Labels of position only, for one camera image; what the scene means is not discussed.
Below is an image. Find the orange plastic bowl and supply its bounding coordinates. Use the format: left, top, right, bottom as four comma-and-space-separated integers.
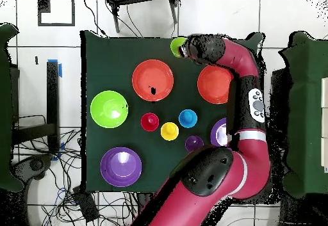
197, 65, 234, 105
131, 59, 175, 102

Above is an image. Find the green plastic cup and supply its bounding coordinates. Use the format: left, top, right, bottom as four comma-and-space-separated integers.
170, 36, 188, 58

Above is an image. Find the white box stack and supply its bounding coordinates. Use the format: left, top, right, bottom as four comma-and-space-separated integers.
320, 77, 328, 173

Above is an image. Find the red plastic cup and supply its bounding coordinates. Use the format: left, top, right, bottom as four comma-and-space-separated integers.
140, 112, 160, 133

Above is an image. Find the yellow plastic cup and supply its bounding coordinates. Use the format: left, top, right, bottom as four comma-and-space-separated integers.
160, 122, 180, 141

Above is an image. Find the blue plastic cup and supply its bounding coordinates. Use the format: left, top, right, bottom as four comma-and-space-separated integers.
178, 109, 199, 129

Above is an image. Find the purple plastic cup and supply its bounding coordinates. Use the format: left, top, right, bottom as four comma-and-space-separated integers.
184, 135, 205, 153

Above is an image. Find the green plastic bowl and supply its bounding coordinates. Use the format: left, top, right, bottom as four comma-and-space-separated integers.
90, 90, 129, 129

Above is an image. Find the purple plastic bowl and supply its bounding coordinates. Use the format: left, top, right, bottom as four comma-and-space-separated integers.
210, 117, 229, 147
100, 147, 143, 188

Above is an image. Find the dark green tablecloth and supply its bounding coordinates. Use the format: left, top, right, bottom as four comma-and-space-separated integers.
79, 29, 265, 195

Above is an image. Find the black beam with blue tape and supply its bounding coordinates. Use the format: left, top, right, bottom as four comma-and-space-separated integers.
46, 58, 63, 153

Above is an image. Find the black power box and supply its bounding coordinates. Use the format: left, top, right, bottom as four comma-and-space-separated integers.
72, 186, 100, 223

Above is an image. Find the black chair base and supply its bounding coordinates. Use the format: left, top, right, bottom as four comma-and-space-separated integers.
11, 154, 53, 183

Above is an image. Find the green cloth covered table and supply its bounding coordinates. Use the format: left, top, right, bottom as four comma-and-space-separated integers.
279, 30, 328, 198
0, 22, 24, 193

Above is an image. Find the tangle of cables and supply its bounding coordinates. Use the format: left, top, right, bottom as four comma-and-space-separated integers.
11, 128, 136, 226

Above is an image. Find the black square frame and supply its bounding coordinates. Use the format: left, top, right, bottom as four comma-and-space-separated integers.
37, 0, 76, 27

